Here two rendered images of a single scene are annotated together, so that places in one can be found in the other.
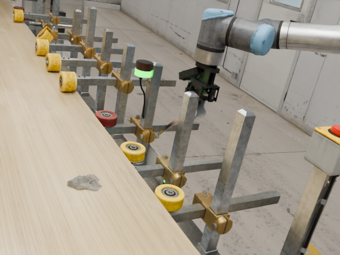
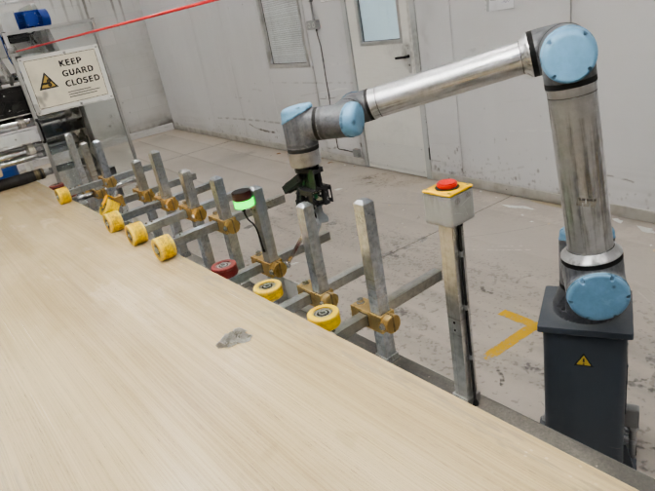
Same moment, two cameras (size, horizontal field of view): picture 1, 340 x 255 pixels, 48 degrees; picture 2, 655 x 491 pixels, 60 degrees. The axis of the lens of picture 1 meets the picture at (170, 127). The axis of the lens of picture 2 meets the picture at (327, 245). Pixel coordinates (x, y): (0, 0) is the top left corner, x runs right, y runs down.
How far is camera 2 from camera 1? 0.36 m
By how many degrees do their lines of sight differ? 2
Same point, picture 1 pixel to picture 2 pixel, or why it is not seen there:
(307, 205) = (448, 264)
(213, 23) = (294, 123)
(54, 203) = (213, 368)
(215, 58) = (312, 158)
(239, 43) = (329, 132)
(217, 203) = (375, 304)
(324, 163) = (443, 218)
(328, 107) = (484, 145)
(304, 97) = (452, 145)
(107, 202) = (264, 347)
